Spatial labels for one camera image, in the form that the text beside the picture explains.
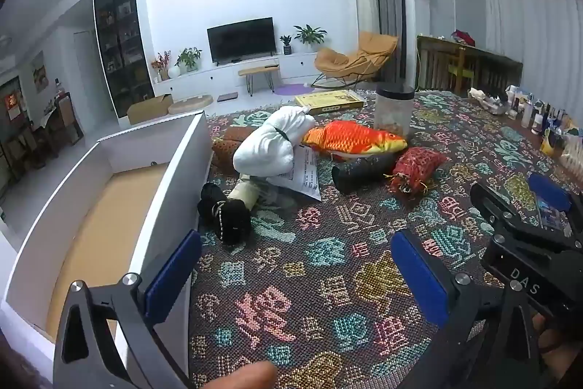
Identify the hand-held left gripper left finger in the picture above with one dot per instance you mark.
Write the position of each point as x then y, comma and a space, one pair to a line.
173, 275

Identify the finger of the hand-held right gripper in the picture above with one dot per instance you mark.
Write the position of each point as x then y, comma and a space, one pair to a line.
494, 209
549, 191

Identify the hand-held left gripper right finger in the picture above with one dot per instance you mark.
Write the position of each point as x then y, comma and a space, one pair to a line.
419, 275

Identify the red mesh pouch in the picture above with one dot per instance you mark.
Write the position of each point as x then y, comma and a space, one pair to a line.
414, 163

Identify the white storage box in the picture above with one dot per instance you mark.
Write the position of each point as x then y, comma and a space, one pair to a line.
182, 170

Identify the beige cloth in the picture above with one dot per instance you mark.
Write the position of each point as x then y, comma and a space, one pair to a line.
243, 193

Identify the black cloth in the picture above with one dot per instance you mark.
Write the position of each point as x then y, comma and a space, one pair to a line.
360, 175

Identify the brown knitted roll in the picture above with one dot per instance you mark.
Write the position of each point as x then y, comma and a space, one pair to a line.
225, 154

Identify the clear plastic bag with sheet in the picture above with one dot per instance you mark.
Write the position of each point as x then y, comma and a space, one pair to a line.
305, 175

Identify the orange fish plush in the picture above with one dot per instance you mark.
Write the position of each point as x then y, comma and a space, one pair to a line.
350, 136

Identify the white cloth bundle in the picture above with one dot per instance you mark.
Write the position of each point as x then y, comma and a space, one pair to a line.
268, 147

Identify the person's right hand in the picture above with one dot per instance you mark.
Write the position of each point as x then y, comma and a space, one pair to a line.
549, 334

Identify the person's left hand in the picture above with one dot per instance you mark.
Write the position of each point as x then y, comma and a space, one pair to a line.
246, 377

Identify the row of small bottles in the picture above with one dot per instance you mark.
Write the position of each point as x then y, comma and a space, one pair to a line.
542, 118

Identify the patterned woven tablecloth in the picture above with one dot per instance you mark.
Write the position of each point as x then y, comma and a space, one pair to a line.
319, 270

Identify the small white object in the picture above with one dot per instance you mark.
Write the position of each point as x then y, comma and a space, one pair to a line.
485, 97

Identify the clear plastic jar black lid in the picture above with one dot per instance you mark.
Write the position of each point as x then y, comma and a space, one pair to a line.
394, 115

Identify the cardboard box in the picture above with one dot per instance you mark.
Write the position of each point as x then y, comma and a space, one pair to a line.
148, 111

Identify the beige round floor cushion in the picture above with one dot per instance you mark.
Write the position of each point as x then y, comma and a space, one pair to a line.
189, 104

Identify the red cloth item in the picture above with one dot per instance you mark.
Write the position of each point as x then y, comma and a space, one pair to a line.
463, 37

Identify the white sheer curtain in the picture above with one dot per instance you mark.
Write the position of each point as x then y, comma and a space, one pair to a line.
533, 15

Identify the yellow flat box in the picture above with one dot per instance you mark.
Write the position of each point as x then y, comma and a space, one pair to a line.
328, 99

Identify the white television cabinet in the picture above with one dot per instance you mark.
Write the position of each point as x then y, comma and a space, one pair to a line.
205, 79

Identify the white round vase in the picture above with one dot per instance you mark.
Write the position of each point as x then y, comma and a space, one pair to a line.
174, 72

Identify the red flower bouquet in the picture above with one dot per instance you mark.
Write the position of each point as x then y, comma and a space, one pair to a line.
160, 63

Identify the orange lounge chair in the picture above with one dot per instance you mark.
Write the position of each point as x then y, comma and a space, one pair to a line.
337, 63

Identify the bushy green potted plant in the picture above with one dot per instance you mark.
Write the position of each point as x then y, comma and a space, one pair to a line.
187, 58

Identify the wooden bench with metal legs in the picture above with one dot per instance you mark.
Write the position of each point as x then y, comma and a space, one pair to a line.
257, 71

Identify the purple round mat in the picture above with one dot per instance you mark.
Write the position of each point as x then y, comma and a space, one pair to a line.
294, 89

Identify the dark glass display cabinet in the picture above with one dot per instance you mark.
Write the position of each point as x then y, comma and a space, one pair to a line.
123, 51

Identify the black flat television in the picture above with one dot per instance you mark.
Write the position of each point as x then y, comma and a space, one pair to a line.
241, 40

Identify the covered standing air conditioner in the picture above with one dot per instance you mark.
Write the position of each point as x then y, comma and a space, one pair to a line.
362, 1

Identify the broad leaf potted plant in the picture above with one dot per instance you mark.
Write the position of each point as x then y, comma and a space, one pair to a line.
310, 36

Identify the small plant in dark pot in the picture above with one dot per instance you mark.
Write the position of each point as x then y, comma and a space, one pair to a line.
286, 45

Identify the framed wall picture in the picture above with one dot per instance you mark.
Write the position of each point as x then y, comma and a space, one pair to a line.
40, 72

